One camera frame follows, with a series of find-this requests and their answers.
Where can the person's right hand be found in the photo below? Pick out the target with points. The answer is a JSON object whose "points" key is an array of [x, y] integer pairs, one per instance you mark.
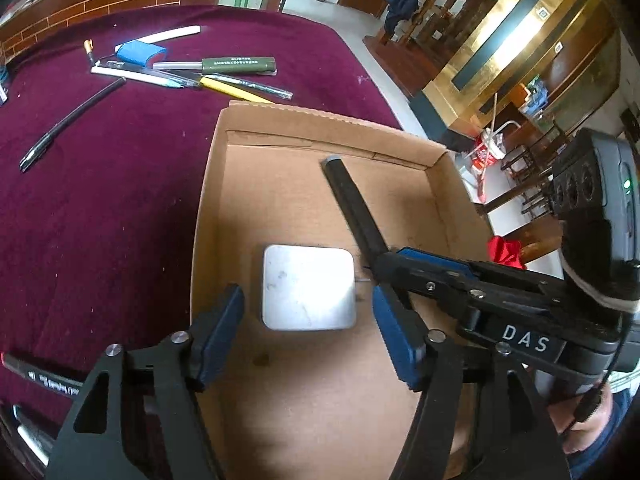
{"points": [[597, 427]]}

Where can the small blue white box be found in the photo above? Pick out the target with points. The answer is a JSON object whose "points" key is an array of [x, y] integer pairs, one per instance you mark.
{"points": [[3, 85]]}

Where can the person's right forearm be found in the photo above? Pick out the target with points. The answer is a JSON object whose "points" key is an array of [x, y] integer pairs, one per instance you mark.
{"points": [[624, 425]]}

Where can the black pen silver clip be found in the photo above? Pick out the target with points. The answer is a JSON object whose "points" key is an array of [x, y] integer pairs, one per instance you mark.
{"points": [[32, 437]]}

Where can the white square power adapter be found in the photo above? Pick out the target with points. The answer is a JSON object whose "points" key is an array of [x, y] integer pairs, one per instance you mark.
{"points": [[307, 285]]}

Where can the maroon velvet tablecloth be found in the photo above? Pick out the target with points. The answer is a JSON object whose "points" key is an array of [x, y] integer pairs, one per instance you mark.
{"points": [[100, 235]]}

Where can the wooden chair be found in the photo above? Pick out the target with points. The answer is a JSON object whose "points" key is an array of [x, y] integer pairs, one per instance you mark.
{"points": [[525, 185]]}

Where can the white plastic stick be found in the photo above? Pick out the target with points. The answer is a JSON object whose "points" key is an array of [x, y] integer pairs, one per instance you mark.
{"points": [[165, 35]]}

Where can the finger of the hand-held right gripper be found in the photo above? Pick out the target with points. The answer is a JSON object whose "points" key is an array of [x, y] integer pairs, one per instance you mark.
{"points": [[430, 285], [435, 259]]}

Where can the red cloth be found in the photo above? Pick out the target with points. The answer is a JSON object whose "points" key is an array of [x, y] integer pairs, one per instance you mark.
{"points": [[507, 252]]}

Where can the gold pillar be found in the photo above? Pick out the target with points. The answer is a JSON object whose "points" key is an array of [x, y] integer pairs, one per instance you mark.
{"points": [[500, 60]]}

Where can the black marker grey cap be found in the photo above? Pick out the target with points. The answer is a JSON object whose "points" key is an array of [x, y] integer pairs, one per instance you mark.
{"points": [[355, 210]]}

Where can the cardboard box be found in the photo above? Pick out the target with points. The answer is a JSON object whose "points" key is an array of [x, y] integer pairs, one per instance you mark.
{"points": [[310, 410]]}

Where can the wooden staircase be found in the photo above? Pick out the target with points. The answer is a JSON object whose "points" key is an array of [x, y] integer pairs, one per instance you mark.
{"points": [[430, 50]]}

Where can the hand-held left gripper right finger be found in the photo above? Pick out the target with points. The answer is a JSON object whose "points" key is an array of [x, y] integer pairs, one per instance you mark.
{"points": [[395, 335]]}

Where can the clear plastic pen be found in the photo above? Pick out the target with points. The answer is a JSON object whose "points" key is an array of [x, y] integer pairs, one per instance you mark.
{"points": [[255, 87]]}

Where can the blue jacket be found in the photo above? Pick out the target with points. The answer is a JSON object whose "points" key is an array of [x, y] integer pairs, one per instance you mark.
{"points": [[402, 7]]}

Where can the long black pen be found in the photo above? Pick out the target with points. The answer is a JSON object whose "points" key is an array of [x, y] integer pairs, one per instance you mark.
{"points": [[75, 120]]}

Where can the blue rectangular block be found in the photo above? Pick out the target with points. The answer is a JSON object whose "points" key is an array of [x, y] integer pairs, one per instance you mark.
{"points": [[142, 53]]}

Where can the gold tipped black pen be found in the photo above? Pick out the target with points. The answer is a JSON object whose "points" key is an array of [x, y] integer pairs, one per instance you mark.
{"points": [[89, 52]]}

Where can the yellow pencil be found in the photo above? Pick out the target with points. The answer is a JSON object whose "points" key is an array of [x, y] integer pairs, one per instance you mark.
{"points": [[230, 91]]}

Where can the red bucket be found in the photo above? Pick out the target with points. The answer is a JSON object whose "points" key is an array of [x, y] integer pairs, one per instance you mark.
{"points": [[490, 152]]}

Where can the slim white pen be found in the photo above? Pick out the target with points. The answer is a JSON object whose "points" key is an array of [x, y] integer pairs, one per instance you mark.
{"points": [[135, 76]]}

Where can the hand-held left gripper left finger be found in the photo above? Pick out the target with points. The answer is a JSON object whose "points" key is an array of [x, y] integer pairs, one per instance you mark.
{"points": [[222, 332]]}

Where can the black marker red cap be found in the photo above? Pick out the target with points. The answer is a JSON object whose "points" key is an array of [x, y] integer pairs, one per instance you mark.
{"points": [[45, 377]]}

